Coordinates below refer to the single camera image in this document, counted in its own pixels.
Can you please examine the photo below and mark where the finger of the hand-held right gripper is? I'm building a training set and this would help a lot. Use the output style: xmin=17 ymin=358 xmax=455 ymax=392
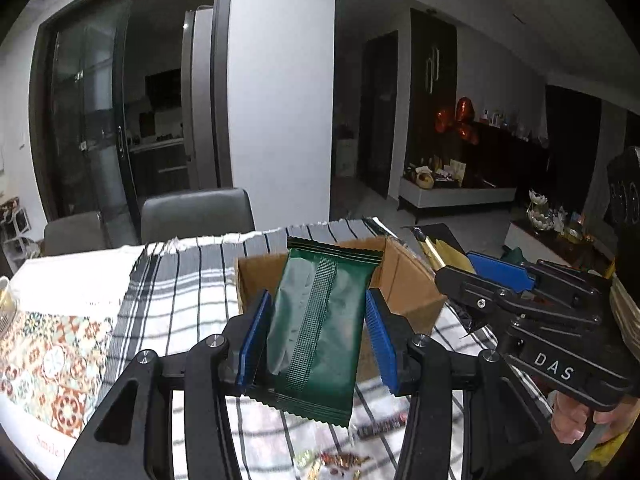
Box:
xmin=434 ymin=265 xmax=602 ymax=332
xmin=466 ymin=251 xmax=615 ymax=307

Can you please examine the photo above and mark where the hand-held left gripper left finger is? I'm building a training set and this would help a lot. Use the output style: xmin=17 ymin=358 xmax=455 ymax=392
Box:
xmin=57 ymin=289 xmax=274 ymax=480

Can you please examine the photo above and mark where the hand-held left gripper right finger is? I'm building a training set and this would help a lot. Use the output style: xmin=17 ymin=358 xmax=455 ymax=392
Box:
xmin=365 ymin=287 xmax=576 ymax=480

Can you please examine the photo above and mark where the gold and black snack packet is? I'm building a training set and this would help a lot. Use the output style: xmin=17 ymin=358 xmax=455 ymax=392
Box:
xmin=411 ymin=225 xmax=476 ymax=273

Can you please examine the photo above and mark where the brown cardboard box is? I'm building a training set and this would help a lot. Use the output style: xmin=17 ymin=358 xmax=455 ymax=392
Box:
xmin=234 ymin=236 xmax=448 ymax=383

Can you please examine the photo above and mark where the dark green snack packet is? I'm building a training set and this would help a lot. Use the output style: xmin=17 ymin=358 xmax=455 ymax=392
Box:
xmin=247 ymin=236 xmax=385 ymax=428

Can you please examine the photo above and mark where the person's right hand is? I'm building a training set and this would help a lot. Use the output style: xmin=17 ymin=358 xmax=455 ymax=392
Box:
xmin=551 ymin=394 xmax=627 ymax=445

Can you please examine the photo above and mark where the white low coffee table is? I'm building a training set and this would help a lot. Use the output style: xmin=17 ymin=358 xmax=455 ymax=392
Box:
xmin=505 ymin=220 xmax=616 ymax=273

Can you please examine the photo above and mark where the dark striped wrapped candy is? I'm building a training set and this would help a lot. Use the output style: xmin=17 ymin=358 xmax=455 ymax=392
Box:
xmin=357 ymin=417 xmax=406 ymax=439

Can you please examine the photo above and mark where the white low bench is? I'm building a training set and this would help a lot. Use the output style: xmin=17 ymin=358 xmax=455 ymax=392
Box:
xmin=398 ymin=180 xmax=517 ymax=224

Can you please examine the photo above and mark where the checkered grey white tablecloth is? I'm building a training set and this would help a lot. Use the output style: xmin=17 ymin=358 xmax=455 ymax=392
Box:
xmin=100 ymin=217 xmax=566 ymax=480

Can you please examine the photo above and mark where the dark wooden sideboard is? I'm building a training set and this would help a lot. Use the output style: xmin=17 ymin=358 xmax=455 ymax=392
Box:
xmin=470 ymin=120 xmax=551 ymax=188

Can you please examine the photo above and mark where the red brown wrapped candy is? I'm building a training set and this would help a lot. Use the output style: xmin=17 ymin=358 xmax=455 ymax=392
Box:
xmin=320 ymin=452 xmax=372 ymax=469

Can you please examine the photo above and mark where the dark grey dining chair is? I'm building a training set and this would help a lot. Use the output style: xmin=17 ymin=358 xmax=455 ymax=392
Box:
xmin=140 ymin=187 xmax=256 ymax=245

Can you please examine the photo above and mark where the white patterned table cover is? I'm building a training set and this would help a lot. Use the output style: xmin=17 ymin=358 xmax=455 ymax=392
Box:
xmin=0 ymin=245 xmax=151 ymax=466

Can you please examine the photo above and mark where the dark interior door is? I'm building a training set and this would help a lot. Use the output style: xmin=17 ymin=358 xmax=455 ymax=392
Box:
xmin=357 ymin=30 xmax=399 ymax=198

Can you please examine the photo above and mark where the light grey dining chair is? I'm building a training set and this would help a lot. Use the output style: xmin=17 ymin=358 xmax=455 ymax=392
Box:
xmin=42 ymin=210 xmax=108 ymax=256

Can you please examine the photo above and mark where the tall dark cabinet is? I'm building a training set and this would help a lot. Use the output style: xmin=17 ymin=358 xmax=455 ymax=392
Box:
xmin=410 ymin=7 xmax=458 ymax=181

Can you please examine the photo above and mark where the silver refrigerator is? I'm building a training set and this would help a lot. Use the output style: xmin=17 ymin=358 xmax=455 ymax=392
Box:
xmin=180 ymin=6 xmax=218 ymax=191

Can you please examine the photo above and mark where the white storage rack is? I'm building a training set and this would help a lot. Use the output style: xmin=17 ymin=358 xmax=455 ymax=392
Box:
xmin=0 ymin=199 xmax=38 ymax=261

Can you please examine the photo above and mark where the dark framed sliding glass door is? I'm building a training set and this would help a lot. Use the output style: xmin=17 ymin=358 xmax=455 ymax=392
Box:
xmin=27 ymin=0 xmax=236 ymax=226

